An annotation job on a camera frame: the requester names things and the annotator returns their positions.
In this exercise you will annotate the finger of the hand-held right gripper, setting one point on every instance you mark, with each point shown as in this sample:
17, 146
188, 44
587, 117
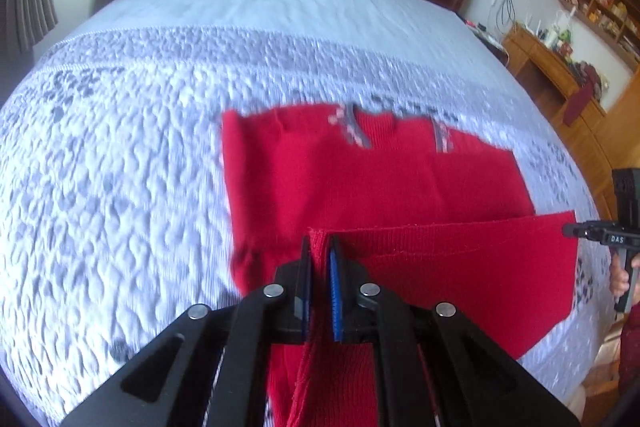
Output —
582, 230

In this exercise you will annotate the red knitted sweater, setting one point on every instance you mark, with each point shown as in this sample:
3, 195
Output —
400, 187

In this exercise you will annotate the group of desk bottles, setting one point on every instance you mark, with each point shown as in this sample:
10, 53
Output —
555, 37

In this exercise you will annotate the person's right forearm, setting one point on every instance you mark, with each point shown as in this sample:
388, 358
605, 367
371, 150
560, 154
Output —
631, 347

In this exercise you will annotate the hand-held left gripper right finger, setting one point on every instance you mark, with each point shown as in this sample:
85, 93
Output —
336, 302

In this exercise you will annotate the wooden desk cabinet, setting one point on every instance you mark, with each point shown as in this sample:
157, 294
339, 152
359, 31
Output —
550, 67

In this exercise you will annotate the dark red hanging garment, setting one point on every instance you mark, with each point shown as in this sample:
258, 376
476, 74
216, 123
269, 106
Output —
580, 102

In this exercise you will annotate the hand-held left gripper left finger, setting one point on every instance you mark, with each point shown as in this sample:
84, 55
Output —
303, 297

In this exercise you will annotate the person's right hand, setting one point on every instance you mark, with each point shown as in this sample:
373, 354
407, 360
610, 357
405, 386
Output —
619, 279

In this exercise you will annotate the bed with grey quilt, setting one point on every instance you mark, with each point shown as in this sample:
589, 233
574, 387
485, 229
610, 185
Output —
125, 157

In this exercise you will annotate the dark nightstand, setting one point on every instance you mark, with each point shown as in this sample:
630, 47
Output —
487, 39

